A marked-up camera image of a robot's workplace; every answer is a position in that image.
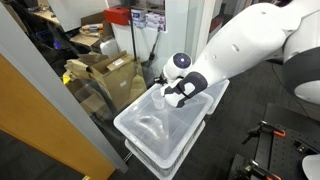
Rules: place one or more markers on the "red box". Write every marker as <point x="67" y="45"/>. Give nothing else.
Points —
<point x="116" y="15"/>

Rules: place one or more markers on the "gray storage bin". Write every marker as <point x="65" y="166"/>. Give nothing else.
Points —
<point x="188" y="150"/>

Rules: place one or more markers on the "large brown cardboard box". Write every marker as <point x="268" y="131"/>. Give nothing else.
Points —
<point x="116" y="80"/>

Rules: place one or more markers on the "white printed box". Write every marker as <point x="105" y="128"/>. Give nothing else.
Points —
<point x="156" y="20"/>
<point x="138" y="18"/>

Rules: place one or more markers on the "black optical breadboard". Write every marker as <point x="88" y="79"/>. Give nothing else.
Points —
<point x="286" y="156"/>

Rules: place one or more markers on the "broom with dustpan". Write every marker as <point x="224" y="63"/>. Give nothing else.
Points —
<point x="154" y="50"/>

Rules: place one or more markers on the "wooden door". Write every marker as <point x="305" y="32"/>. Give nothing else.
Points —
<point x="40" y="133"/>

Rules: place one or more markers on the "glass wall frame post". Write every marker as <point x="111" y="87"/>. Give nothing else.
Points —
<point x="50" y="76"/>

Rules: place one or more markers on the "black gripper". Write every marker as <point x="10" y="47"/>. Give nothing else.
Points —
<point x="173" y="90"/>

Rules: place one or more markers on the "clear plastic cup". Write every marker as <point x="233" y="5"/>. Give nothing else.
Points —
<point x="158" y="101"/>

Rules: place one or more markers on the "flattened brown cardboard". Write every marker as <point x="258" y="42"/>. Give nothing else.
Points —
<point x="76" y="66"/>

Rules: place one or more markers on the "orange white package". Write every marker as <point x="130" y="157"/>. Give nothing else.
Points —
<point x="92" y="28"/>

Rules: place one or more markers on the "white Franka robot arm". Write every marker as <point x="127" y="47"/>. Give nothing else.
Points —
<point x="250" y="40"/>

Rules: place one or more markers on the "clear plastic bin lid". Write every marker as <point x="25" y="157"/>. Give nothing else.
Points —
<point x="160" y="133"/>

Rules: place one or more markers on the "black pole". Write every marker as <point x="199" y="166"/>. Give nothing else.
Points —
<point x="133" y="40"/>

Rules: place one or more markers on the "black work table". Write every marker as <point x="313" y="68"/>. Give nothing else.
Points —
<point x="276" y="113"/>

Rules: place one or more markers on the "brown cardboard sheet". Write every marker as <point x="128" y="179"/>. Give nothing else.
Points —
<point x="85" y="40"/>

